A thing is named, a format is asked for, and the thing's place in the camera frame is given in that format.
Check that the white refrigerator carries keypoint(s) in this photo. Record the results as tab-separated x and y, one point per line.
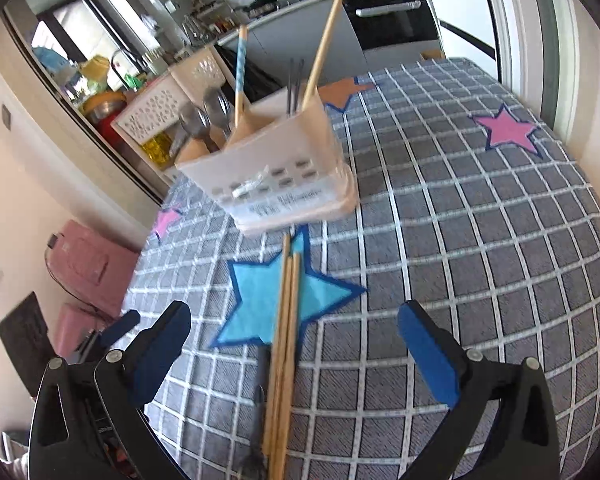
467	31

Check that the black wok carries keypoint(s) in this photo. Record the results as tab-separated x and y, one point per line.
259	8

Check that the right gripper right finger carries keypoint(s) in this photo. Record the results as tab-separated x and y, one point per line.
522	442

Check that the black handled clear spoon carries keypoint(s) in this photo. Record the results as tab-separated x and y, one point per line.
196	123
219	110

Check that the yellow bowl stack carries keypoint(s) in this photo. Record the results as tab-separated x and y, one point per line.
100	106

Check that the plain wooden chopstick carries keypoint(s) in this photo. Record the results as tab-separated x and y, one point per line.
320	57

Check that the pink plastic stool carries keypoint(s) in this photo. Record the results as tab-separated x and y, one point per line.
73	326

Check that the black built-in oven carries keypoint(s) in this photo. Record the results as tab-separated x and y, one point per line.
385	23

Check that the checkered grey tablecloth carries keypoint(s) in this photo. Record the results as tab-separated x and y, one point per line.
501	247

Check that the small cardboard box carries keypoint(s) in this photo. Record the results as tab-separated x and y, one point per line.
432	54

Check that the beige plastic storage cart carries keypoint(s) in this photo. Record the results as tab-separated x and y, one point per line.
155	109

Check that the pink folding stool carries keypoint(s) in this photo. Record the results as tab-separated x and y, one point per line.
90	268

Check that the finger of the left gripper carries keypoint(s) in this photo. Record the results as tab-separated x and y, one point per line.
97	343

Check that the beige utensil holder caddy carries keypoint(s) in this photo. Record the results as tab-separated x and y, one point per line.
276	169

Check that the black hanging bag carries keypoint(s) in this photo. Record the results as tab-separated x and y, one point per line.
258	83

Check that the blue patterned wooden chopstick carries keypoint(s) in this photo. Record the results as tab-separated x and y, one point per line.
240	74

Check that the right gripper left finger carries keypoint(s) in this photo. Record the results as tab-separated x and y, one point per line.
89	420

